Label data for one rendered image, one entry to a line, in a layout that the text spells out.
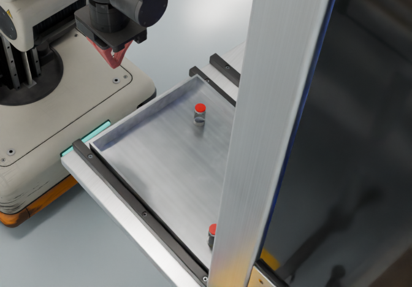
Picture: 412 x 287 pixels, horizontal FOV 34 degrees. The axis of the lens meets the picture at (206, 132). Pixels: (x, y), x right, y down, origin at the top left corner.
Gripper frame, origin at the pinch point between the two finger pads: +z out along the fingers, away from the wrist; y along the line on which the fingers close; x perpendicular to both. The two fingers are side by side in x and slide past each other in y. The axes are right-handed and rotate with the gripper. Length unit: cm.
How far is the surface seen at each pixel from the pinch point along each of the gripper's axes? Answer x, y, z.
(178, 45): 82, -79, 104
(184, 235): -4.1, 21.5, 22.7
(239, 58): 31.9, -1.9, 21.4
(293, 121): -13, 45, -35
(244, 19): 112, -73, 105
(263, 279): -12.8, 44.9, -7.3
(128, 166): -2.6, 4.3, 21.6
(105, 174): -7.5, 4.0, 19.8
